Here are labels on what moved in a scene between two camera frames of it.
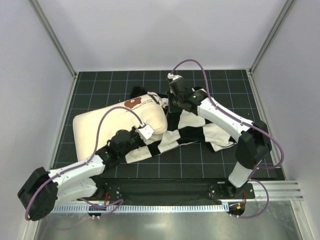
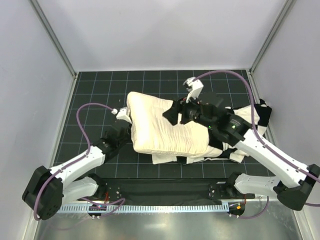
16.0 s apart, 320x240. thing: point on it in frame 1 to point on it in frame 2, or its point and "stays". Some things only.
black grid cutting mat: [234, 88] stays
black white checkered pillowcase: [183, 126] to [256, 114]
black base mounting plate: [171, 189] stays
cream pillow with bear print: [93, 130] to [153, 132]
